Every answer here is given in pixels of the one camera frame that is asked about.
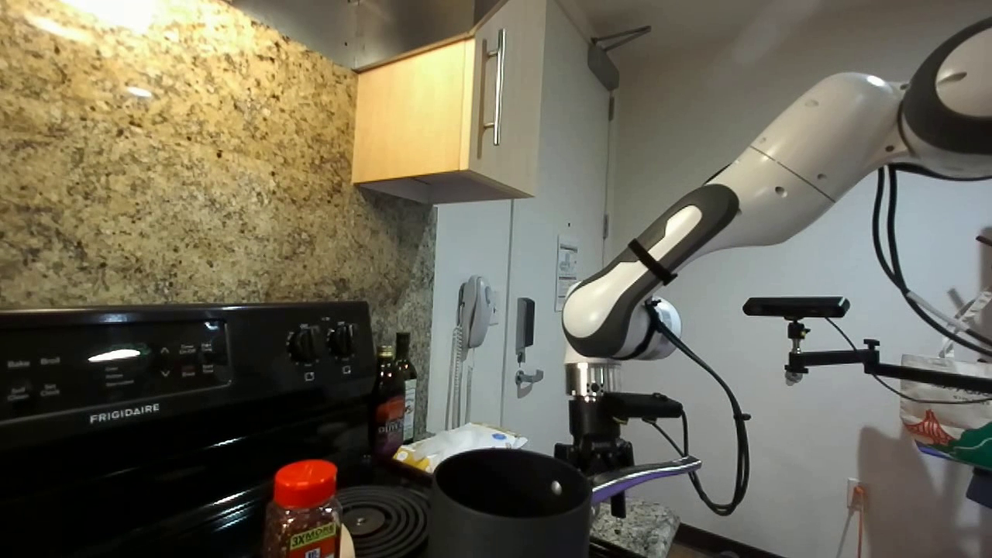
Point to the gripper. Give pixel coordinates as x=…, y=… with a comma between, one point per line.
x=593, y=434

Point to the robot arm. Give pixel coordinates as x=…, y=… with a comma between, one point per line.
x=806, y=147

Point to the silver door lever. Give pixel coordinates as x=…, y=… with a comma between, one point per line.
x=529, y=377

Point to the white and yellow packet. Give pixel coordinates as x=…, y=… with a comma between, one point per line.
x=465, y=442

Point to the black door lock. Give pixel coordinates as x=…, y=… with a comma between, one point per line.
x=525, y=322

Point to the coil burner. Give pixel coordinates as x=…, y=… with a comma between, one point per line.
x=386, y=521

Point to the paper notice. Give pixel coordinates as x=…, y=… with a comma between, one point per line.
x=566, y=271

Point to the dark green glass bottle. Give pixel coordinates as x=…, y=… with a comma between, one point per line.
x=408, y=387

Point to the dark oil bottle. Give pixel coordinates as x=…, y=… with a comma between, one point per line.
x=386, y=411

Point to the spice jar with orange lid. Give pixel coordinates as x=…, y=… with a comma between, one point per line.
x=304, y=511

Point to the stove knob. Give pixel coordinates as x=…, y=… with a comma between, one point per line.
x=342, y=340
x=304, y=345

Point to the white room door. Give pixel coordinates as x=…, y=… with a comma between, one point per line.
x=570, y=186

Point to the printed tote bag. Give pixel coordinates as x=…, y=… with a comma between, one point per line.
x=942, y=411

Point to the white cabinet door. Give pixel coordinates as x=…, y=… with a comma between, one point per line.
x=519, y=101

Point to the grey door closer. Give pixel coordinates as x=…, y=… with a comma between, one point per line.
x=603, y=66

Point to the black stove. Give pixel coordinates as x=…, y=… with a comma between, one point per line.
x=155, y=403

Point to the grey range hood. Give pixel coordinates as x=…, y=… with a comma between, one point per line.
x=356, y=27

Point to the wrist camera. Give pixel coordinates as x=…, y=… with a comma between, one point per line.
x=647, y=405

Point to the wall socket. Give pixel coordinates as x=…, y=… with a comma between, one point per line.
x=853, y=493

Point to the grey wall phone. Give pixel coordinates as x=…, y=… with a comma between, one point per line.
x=475, y=310

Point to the camera on mount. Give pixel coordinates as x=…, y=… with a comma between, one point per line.
x=797, y=308

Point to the wooden wall cabinet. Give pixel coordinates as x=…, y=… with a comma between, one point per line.
x=418, y=116

